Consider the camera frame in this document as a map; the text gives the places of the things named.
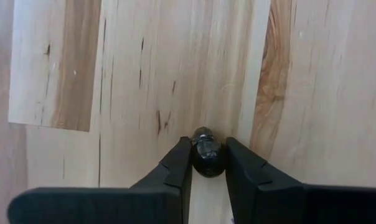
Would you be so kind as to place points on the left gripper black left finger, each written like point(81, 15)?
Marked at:
point(113, 205)

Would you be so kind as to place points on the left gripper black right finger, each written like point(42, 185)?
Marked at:
point(284, 202)

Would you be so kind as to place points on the small dark glossy bead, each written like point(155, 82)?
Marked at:
point(208, 155)

